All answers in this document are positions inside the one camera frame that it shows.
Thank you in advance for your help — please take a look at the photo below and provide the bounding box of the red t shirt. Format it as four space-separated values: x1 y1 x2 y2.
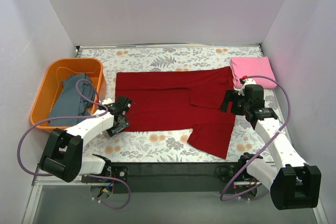
115 67 235 159

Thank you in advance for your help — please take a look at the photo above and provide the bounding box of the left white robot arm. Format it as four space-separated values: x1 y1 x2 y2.
39 96 132 182

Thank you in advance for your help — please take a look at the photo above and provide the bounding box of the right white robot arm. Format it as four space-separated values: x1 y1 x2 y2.
220 80 321 210

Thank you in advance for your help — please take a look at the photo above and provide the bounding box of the folded pink t shirt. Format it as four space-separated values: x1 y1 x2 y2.
230 57 275 89

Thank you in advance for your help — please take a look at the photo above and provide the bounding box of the grey blue t shirt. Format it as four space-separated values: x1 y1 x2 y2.
48 73 96 127

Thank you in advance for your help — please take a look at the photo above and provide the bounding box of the floral table cloth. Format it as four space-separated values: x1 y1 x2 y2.
79 46 272 163

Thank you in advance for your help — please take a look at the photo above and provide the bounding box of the orange plastic tub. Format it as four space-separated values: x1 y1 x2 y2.
30 58 107 124

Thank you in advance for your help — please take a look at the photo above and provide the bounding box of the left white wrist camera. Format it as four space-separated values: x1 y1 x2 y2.
97 98 115 110

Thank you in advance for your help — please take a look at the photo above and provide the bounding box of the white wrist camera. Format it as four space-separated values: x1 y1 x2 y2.
238 76 256 96
97 98 115 110

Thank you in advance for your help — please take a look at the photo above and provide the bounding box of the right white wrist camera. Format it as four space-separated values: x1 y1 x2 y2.
238 76 256 96

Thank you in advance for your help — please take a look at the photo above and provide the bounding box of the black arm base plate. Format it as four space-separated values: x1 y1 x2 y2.
81 162 263 200

